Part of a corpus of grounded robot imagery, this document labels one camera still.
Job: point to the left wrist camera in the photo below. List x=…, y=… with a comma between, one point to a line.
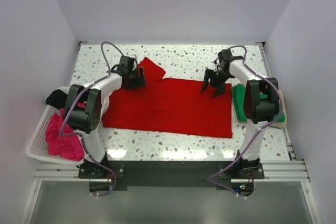
x=127, y=64

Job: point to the black garment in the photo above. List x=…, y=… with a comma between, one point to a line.
x=57, y=99

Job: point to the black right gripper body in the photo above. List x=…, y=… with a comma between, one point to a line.
x=218, y=78

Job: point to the pink garment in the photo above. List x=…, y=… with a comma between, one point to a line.
x=67, y=147

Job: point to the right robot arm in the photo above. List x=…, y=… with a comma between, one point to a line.
x=263, y=104

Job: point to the white plastic laundry basket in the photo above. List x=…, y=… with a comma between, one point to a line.
x=37, y=146

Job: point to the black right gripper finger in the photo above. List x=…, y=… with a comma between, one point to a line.
x=207, y=77
x=219, y=89

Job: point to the green folded t-shirt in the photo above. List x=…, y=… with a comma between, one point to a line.
x=238, y=96

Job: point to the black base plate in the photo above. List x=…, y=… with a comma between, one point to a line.
x=120, y=175

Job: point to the red t-shirt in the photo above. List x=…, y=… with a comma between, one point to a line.
x=170, y=105

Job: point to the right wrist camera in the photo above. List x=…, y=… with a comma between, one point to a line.
x=225, y=56

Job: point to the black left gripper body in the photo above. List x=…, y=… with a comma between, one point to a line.
x=134, y=81

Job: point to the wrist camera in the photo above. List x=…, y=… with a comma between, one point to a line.
x=127, y=64
x=225, y=56

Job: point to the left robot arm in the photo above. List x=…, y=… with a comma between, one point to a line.
x=86, y=104

